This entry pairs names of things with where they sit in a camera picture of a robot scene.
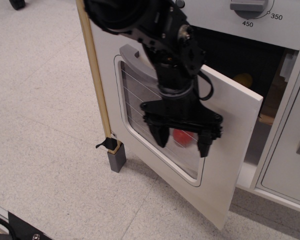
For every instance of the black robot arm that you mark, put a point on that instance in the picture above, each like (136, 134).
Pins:
(170, 45)

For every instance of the white toy kitchen cabinet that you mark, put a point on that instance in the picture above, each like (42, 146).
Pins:
(279, 25)

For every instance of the black base plate with screw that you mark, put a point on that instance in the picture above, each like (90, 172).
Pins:
(25, 231)

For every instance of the dark grey oven tray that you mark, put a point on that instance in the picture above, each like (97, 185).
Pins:
(231, 55)

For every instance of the black caster wheel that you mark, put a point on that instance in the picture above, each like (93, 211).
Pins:
(17, 4)

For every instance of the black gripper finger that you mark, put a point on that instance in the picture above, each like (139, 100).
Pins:
(205, 140)
(160, 134)

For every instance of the grey round push button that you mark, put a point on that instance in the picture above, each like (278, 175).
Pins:
(180, 3)

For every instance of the grey temperature knob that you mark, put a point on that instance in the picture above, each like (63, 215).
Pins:
(248, 9)

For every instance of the grey cabinet leg cap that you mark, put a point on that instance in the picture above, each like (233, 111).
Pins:
(117, 160)

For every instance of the white oven door with window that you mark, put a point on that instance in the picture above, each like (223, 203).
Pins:
(208, 183)

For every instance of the white right cabinet door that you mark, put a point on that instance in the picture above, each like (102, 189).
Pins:
(281, 176)

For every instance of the red toy tomato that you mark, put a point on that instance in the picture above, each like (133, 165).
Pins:
(182, 137)

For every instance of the grey oven door handle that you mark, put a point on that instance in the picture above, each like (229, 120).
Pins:
(136, 59)

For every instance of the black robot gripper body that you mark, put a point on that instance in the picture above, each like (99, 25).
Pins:
(184, 112)

